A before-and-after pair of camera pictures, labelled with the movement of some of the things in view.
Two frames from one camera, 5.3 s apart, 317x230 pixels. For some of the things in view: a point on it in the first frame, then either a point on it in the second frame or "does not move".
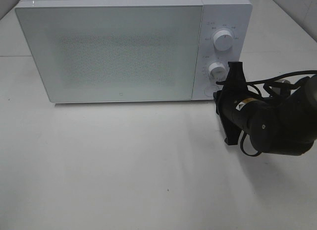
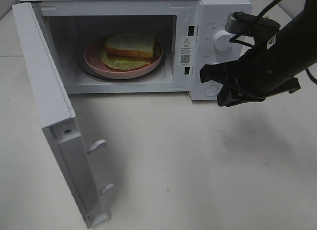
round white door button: x=209 y=90 does not move
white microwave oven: x=114 y=53 -> x=56 y=117
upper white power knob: x=223 y=40 does not move
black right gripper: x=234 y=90 -> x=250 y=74
